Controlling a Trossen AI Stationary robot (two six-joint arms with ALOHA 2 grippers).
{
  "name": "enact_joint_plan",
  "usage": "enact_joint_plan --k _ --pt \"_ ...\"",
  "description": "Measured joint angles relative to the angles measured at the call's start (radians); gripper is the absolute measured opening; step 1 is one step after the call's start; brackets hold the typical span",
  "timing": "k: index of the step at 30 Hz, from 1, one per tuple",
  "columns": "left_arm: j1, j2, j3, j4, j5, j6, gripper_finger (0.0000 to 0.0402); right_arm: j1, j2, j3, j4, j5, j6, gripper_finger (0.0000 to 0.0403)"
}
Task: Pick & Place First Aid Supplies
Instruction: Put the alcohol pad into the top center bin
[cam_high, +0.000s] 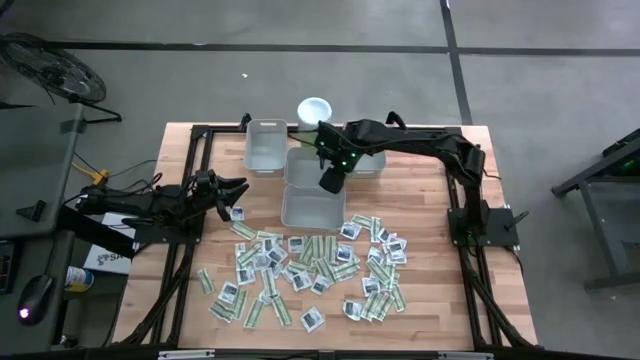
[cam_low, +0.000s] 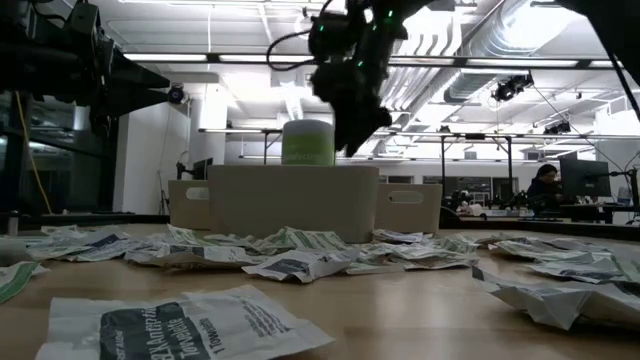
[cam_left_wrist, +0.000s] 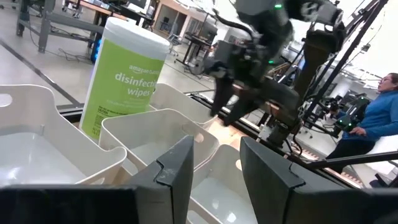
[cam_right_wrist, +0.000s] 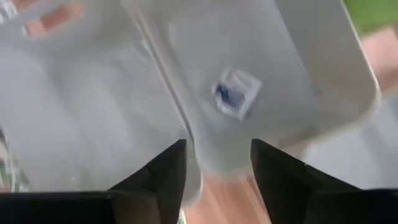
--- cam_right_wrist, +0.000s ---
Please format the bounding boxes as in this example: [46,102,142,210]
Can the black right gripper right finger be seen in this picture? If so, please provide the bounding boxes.
[250,138,398,224]

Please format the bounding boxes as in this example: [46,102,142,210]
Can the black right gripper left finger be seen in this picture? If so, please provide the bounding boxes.
[0,139,188,224]

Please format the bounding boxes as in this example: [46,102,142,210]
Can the blue print white packet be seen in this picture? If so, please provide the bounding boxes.
[211,66,264,121]

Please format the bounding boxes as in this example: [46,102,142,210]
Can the green striped white packet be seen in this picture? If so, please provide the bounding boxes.
[0,129,30,194]

